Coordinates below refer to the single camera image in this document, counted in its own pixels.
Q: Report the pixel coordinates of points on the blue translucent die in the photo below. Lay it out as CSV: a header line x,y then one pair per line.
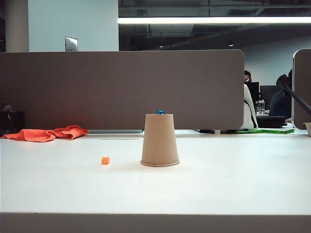
x,y
160,112

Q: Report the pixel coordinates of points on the brown paper cup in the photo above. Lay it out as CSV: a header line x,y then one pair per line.
x,y
159,140

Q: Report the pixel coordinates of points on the orange die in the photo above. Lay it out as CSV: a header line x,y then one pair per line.
x,y
105,160

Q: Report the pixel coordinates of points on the flat black object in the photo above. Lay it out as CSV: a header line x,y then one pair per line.
x,y
206,131

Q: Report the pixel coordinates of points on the white partition foot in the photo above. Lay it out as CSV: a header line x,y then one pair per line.
x,y
217,132

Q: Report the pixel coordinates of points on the wide grey desk partition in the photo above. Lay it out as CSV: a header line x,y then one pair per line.
x,y
97,89

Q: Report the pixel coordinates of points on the black computer monitor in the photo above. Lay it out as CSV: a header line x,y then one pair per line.
x,y
268,92
253,91

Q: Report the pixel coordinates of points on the long ceiling light strip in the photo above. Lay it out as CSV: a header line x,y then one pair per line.
x,y
194,20

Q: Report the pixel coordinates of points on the clear water bottle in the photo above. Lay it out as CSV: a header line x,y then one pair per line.
x,y
260,108

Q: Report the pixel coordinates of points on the green tape strip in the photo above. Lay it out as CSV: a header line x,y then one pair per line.
x,y
267,131

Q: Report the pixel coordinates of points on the orange cloth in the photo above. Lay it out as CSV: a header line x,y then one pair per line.
x,y
36,135

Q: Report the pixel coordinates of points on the person in dark blue shirt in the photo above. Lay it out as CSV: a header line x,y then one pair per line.
x,y
279,104

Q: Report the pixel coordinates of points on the black diagonal pole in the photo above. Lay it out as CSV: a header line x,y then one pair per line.
x,y
296,97

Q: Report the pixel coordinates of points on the grey partition with white edge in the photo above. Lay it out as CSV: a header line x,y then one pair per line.
x,y
303,80

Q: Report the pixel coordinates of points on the beige paper bowl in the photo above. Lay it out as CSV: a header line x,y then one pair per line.
x,y
308,128

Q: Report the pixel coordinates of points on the metal wall plate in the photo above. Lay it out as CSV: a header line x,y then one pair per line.
x,y
71,44

